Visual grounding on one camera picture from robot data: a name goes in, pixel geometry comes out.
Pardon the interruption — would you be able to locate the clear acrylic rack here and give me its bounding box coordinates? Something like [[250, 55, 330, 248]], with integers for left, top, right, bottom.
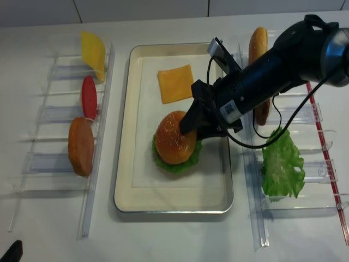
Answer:
[[9, 41, 115, 239], [240, 82, 348, 249]]

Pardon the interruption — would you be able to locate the yellow cheese slice in rack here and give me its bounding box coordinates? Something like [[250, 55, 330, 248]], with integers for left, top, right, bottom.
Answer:
[[81, 31, 106, 82]]

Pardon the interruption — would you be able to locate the yellow cheese slice on tray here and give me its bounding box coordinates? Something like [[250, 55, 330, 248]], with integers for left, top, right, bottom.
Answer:
[[158, 64, 194, 104]]

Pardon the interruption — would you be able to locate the red tomato slice in rack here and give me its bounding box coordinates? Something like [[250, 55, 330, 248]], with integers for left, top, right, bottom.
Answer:
[[81, 75, 97, 120]]

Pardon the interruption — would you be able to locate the lettuce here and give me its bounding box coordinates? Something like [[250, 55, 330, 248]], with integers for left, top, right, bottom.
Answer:
[[151, 132, 203, 173]]

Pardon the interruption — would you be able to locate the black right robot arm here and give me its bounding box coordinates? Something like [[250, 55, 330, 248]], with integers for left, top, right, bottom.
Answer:
[[179, 15, 348, 140]]

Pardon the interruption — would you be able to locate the clear right acrylic rack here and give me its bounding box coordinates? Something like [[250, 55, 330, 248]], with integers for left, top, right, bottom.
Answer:
[[240, 82, 348, 249]]

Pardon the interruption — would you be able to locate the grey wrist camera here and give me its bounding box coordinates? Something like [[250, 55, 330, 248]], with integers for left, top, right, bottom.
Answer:
[[207, 38, 241, 75]]

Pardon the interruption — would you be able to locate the black cable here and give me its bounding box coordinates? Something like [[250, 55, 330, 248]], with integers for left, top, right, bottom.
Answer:
[[206, 21, 349, 150]]

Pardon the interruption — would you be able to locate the brown meat patty in rack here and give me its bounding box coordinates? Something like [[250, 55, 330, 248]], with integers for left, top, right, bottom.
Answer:
[[254, 99, 270, 126]]

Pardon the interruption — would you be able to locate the sesame top bun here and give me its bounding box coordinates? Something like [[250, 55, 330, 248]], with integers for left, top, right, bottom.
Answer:
[[155, 111, 197, 165]]

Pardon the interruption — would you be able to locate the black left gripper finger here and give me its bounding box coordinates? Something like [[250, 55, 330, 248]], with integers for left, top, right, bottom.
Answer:
[[0, 240, 23, 262]]

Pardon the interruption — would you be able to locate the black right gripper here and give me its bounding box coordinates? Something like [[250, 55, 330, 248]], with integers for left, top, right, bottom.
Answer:
[[179, 80, 243, 141]]

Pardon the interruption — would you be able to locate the bun half in rack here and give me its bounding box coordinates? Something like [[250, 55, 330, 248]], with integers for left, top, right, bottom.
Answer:
[[68, 117, 94, 177], [248, 27, 268, 65]]

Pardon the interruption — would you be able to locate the clear left acrylic rack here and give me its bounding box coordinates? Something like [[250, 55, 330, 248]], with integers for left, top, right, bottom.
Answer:
[[9, 41, 115, 239]]

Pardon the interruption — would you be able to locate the green lettuce leaf in rack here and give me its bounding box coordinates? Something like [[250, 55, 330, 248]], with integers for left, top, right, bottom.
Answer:
[[262, 130, 305, 198]]

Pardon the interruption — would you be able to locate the bun half in right rack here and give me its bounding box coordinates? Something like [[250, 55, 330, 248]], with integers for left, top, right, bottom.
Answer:
[[248, 27, 268, 65]]

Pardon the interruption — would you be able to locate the bun half in left rack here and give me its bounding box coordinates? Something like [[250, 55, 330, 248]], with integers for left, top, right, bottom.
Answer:
[[68, 117, 94, 177]]

